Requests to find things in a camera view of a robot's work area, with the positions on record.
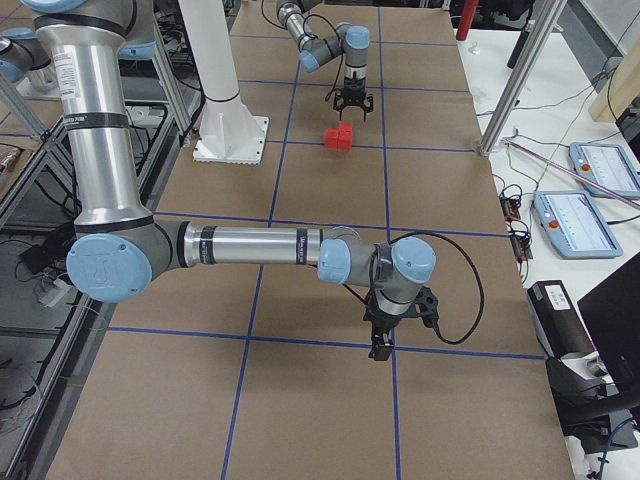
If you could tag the red cylinder object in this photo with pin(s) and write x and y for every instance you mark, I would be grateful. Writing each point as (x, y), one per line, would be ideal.
(466, 19)

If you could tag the teach pendant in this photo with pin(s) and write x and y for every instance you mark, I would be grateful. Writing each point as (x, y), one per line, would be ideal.
(574, 225)
(607, 165)

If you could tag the red cube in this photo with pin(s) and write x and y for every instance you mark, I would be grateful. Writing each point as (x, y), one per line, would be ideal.
(345, 140)
(345, 129)

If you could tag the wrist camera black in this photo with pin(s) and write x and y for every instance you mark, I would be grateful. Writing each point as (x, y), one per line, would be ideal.
(426, 307)

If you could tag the black cardboard box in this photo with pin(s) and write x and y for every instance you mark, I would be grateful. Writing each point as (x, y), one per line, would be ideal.
(558, 326)

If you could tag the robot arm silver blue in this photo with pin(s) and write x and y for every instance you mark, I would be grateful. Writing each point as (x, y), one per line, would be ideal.
(350, 43)
(121, 248)

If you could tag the white camera pedestal column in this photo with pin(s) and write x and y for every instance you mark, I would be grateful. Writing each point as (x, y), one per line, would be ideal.
(228, 132)

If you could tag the teach pendant far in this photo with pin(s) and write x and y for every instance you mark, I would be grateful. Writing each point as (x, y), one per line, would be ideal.
(607, 165)

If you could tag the teach pendant near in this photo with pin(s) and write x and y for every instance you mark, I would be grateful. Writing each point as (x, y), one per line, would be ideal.
(574, 225)

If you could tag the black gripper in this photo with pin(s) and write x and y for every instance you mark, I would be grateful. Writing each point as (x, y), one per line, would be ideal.
(382, 325)
(352, 84)

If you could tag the metal rod with handle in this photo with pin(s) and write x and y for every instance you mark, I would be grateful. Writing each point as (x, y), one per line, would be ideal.
(592, 188)

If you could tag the black monitor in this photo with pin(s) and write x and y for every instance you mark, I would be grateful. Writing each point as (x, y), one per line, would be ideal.
(610, 312)

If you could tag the aluminium frame post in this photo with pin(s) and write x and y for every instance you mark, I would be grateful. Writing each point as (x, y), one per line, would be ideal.
(532, 48)

